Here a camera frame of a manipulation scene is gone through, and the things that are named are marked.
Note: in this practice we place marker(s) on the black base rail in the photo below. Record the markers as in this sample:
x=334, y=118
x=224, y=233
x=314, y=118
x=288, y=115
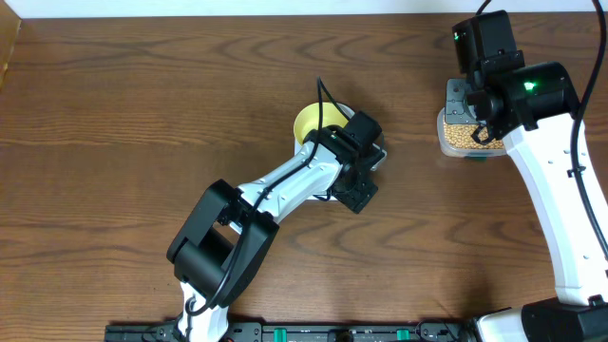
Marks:
x=427, y=330

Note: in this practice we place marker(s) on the yellow plastic bowl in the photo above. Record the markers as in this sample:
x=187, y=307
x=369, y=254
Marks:
x=307, y=119

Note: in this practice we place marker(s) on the pile of soybeans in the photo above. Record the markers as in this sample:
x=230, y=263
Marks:
x=459, y=136

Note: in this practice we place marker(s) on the white digital kitchen scale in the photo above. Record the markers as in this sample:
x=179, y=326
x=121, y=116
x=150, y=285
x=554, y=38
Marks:
x=354, y=141

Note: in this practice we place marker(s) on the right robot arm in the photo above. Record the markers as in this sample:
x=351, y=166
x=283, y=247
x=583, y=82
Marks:
x=534, y=111

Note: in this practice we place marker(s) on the clear plastic bean container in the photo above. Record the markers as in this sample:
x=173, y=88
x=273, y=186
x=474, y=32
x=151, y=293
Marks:
x=462, y=153

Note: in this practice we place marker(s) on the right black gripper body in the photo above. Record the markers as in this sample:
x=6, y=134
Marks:
x=455, y=110

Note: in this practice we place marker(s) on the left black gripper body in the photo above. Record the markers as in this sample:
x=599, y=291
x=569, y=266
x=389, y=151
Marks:
x=353, y=192

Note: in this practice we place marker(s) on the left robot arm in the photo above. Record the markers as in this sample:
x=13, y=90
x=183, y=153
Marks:
x=220, y=247

